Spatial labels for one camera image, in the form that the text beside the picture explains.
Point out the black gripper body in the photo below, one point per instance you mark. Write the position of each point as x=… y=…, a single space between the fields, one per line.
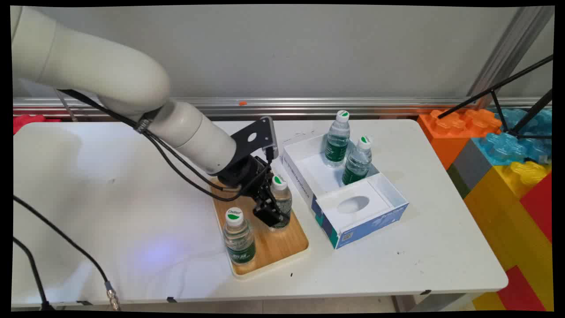
x=245 y=176

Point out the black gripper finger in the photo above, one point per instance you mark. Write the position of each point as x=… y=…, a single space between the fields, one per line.
x=267 y=216
x=287 y=219

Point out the clear water bottle white cap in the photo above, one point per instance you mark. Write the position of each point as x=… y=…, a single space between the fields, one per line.
x=239 y=240
x=356 y=163
x=337 y=141
x=282 y=196

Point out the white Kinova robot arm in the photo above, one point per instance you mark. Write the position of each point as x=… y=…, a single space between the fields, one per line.
x=110 y=75

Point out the bamboo tray white rim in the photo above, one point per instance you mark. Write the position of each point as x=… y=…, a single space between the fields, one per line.
x=276 y=247

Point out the white and blue cardboard box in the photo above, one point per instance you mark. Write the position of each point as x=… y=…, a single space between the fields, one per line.
x=309 y=176

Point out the white insert with oval hole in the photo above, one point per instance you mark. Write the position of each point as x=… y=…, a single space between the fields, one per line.
x=353 y=205

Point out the dark green toy brick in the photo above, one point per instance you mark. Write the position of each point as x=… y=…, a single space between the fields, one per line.
x=458 y=182

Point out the orange toy brick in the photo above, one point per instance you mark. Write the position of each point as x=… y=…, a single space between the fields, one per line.
x=454 y=128

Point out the grey toy brick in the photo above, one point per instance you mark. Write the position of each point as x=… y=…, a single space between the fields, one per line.
x=472 y=165

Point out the yellow toy brick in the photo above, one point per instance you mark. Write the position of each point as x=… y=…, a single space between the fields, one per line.
x=499 y=221

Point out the black tripod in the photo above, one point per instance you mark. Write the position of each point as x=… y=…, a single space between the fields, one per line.
x=468 y=101

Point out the translucent blue toy brick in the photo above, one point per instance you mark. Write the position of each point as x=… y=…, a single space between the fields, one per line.
x=507 y=148

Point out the large red toy brick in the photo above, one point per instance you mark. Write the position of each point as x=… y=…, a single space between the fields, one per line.
x=540 y=207

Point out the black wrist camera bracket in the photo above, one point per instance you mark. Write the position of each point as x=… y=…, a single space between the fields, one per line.
x=247 y=139

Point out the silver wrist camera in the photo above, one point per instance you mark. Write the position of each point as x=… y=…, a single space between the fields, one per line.
x=272 y=137

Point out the horizontal aluminium rail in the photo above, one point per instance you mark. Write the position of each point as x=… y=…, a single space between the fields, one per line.
x=309 y=106

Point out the grey table frame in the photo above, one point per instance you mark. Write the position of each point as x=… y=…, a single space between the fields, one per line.
x=441 y=301

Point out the slanted aluminium post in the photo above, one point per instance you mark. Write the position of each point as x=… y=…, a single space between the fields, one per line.
x=512 y=53

